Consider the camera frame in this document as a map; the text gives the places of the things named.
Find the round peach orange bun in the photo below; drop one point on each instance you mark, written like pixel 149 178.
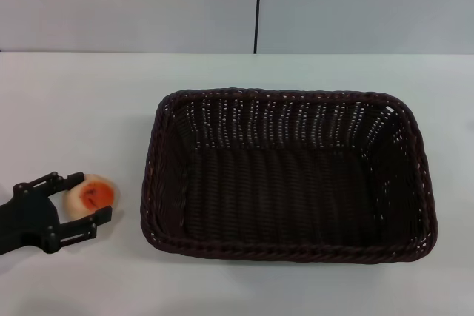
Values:
pixel 91 195

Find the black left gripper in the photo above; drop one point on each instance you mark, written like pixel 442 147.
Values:
pixel 26 220

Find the dark brown wicker basket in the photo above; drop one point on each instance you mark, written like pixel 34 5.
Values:
pixel 289 175

